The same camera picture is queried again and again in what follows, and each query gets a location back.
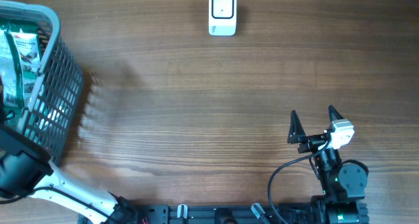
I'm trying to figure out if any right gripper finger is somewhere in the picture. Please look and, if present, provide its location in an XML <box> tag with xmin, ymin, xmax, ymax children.
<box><xmin>287</xmin><ymin>110</ymin><xmax>306</xmax><ymax>144</ymax></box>
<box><xmin>328</xmin><ymin>105</ymin><xmax>344</xmax><ymax>122</ymax></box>

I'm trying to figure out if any green white packaged product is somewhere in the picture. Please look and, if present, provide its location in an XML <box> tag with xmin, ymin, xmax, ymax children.
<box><xmin>1</xmin><ymin>18</ymin><xmax>42</xmax><ymax>128</ymax></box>

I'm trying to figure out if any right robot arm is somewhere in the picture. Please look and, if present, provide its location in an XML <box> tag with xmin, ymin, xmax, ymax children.
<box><xmin>287</xmin><ymin>105</ymin><xmax>369</xmax><ymax>223</ymax></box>

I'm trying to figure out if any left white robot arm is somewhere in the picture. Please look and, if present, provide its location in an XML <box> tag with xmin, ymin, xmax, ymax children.
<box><xmin>1</xmin><ymin>125</ymin><xmax>142</xmax><ymax>223</ymax></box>

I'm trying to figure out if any grey plastic shopping basket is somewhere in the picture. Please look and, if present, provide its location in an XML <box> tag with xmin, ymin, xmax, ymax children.
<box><xmin>1</xmin><ymin>0</ymin><xmax>84</xmax><ymax>165</ymax></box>

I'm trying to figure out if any black camera cable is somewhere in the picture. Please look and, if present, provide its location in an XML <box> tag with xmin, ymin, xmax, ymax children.
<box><xmin>267</xmin><ymin>140</ymin><xmax>331</xmax><ymax>224</ymax></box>

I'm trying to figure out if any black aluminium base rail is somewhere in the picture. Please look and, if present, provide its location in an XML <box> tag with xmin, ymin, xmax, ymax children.
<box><xmin>77</xmin><ymin>202</ymin><xmax>370</xmax><ymax>224</ymax></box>

